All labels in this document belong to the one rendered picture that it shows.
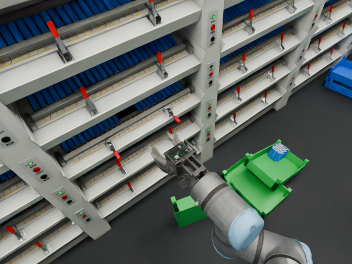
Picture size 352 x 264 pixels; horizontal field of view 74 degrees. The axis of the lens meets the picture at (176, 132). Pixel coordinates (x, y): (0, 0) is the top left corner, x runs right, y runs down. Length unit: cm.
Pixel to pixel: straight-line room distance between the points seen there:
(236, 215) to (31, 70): 58
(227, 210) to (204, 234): 73
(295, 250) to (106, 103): 66
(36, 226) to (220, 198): 77
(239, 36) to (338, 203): 99
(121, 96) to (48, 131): 24
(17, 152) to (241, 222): 60
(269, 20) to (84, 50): 81
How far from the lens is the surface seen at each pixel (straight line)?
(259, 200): 137
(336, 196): 153
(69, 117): 79
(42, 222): 110
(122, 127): 92
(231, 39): 103
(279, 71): 155
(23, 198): 95
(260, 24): 115
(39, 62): 69
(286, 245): 68
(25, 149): 77
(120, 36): 71
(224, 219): 56
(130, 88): 81
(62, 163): 90
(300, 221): 139
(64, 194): 97
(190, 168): 62
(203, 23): 85
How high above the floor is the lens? 122
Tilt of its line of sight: 50 degrees down
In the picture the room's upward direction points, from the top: 7 degrees counter-clockwise
